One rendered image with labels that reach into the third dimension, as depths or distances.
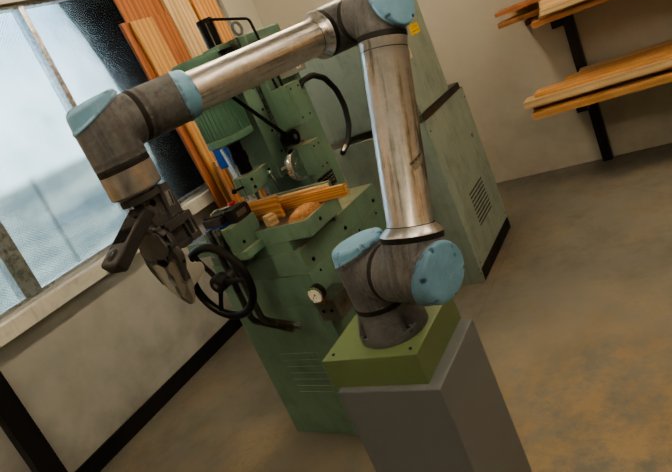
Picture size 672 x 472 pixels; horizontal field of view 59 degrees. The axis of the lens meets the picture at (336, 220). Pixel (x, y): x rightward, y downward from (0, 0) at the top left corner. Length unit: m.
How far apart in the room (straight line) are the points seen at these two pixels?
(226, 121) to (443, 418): 1.20
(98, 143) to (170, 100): 0.14
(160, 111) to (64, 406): 2.27
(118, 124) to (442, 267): 0.74
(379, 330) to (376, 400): 0.19
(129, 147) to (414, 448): 1.06
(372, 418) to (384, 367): 0.17
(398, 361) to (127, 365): 2.06
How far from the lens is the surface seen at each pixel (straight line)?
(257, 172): 2.19
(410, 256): 1.33
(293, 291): 2.11
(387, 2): 1.36
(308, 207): 1.97
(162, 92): 1.05
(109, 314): 3.27
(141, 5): 3.91
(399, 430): 1.63
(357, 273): 1.46
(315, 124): 2.39
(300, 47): 1.38
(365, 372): 1.57
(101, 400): 3.24
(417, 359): 1.47
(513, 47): 4.14
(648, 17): 4.04
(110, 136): 1.00
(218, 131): 2.10
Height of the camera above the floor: 1.38
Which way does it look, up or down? 16 degrees down
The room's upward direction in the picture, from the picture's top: 24 degrees counter-clockwise
